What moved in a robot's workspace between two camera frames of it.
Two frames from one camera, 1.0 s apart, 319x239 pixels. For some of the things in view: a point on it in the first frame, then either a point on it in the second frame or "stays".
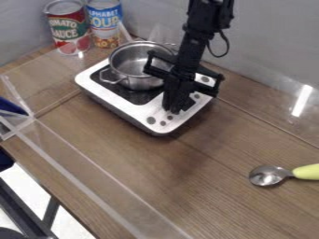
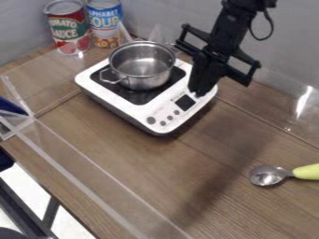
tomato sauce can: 69,26 stays
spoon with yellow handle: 272,175 stays
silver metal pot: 128,65 stays
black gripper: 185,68 to 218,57
